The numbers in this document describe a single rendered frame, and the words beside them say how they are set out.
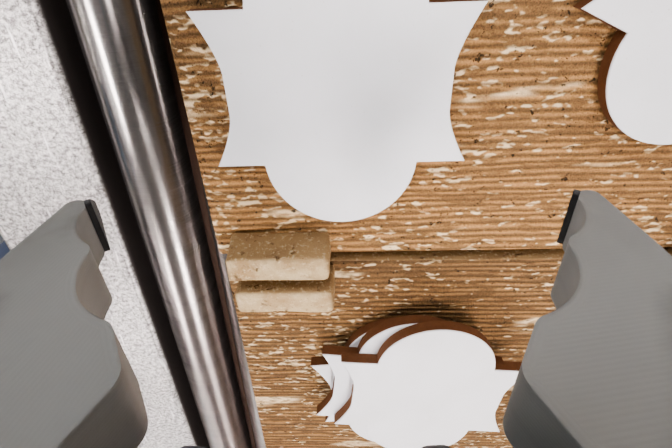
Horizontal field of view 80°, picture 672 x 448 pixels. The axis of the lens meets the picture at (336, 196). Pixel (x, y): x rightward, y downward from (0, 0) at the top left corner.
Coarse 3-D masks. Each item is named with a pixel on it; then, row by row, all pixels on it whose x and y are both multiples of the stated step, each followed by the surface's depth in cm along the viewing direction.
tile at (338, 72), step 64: (256, 0) 17; (320, 0) 17; (384, 0) 17; (448, 0) 17; (256, 64) 18; (320, 64) 18; (384, 64) 18; (448, 64) 18; (256, 128) 20; (320, 128) 20; (384, 128) 20; (448, 128) 20; (320, 192) 22; (384, 192) 22
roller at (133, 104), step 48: (96, 0) 19; (144, 0) 21; (96, 48) 20; (144, 48) 21; (144, 96) 22; (144, 144) 23; (144, 192) 25; (192, 192) 27; (144, 240) 28; (192, 240) 28; (192, 288) 30; (192, 336) 32; (192, 384) 36; (240, 432) 41
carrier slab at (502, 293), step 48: (336, 288) 27; (384, 288) 27; (432, 288) 27; (480, 288) 27; (528, 288) 27; (288, 336) 29; (336, 336) 29; (528, 336) 29; (288, 384) 32; (288, 432) 36; (336, 432) 36; (480, 432) 36
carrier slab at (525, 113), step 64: (192, 0) 18; (512, 0) 18; (576, 0) 18; (192, 64) 19; (512, 64) 19; (576, 64) 19; (192, 128) 21; (512, 128) 21; (576, 128) 21; (256, 192) 23; (448, 192) 23; (512, 192) 23; (640, 192) 23
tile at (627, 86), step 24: (600, 0) 17; (624, 0) 17; (648, 0) 17; (624, 24) 17; (648, 24) 17; (624, 48) 18; (648, 48) 18; (600, 72) 19; (624, 72) 18; (648, 72) 18; (600, 96) 19; (624, 96) 19; (648, 96) 19; (624, 120) 20; (648, 120) 20
